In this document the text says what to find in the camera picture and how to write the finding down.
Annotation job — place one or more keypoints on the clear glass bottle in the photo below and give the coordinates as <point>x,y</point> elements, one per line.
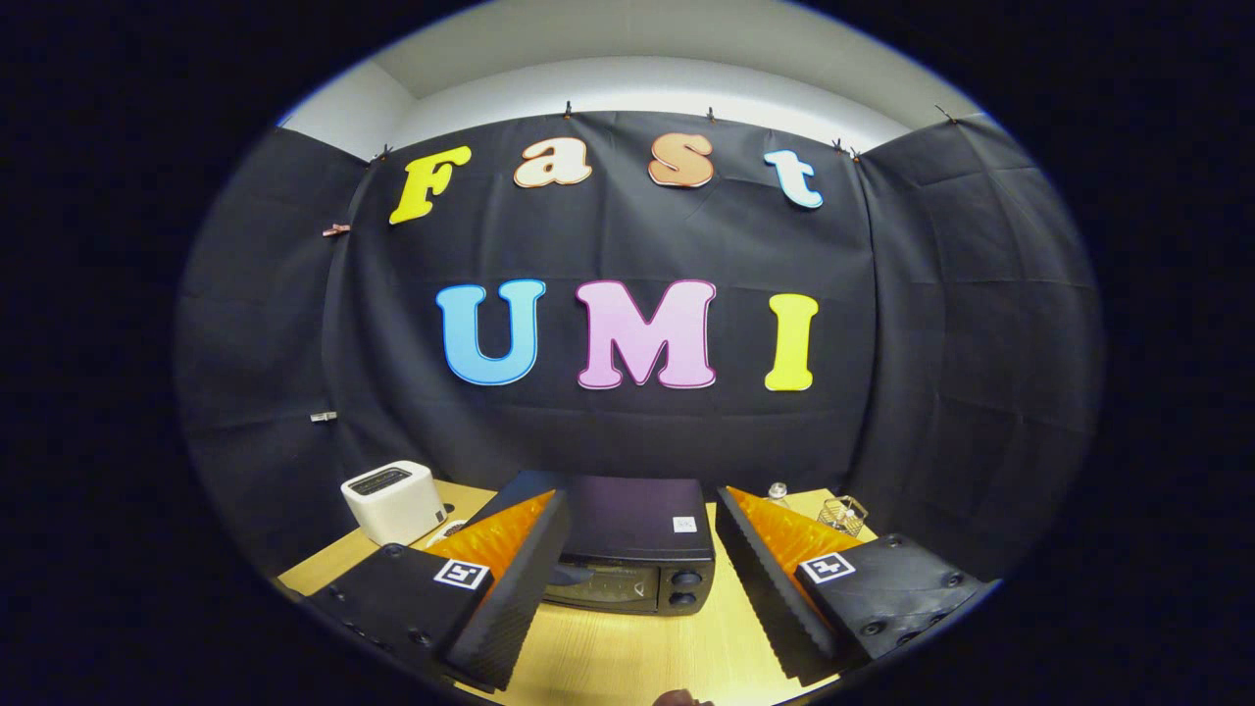
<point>778,493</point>

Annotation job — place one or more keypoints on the row of black cloth clips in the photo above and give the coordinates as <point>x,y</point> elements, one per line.
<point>567,108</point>

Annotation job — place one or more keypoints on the black toaster oven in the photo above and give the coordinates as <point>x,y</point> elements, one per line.
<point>637,515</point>

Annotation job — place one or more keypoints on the white toaster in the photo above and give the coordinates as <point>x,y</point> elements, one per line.
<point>392,505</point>

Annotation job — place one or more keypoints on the white divided dish with beans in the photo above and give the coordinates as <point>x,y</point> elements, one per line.
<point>449,530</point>

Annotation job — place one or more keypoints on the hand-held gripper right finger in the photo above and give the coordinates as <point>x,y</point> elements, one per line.
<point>770,588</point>

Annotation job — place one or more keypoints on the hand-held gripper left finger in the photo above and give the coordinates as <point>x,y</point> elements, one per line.
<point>520,588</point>

